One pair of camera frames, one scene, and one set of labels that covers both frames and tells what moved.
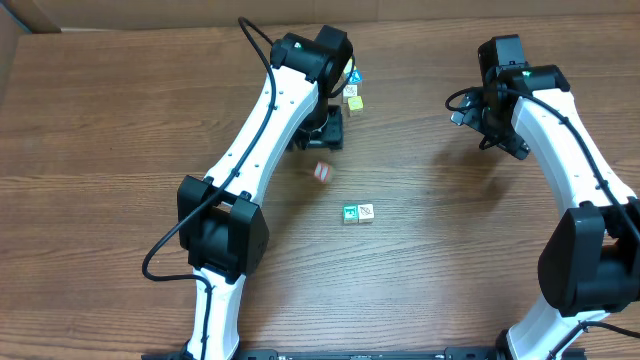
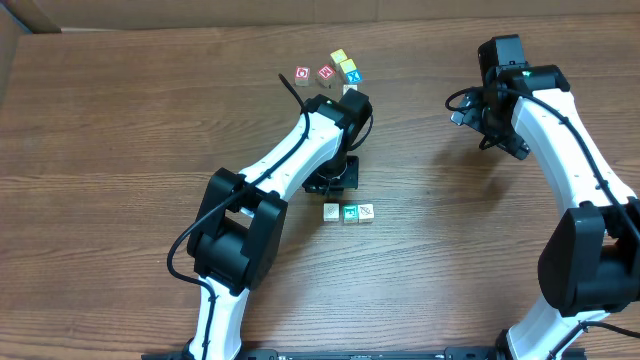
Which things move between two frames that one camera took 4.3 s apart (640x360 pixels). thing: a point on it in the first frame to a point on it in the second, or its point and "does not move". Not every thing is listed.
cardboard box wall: (43, 15) does not move
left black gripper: (327, 135) to (333, 180)
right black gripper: (476, 120) does not move
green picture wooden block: (350, 213) does not move
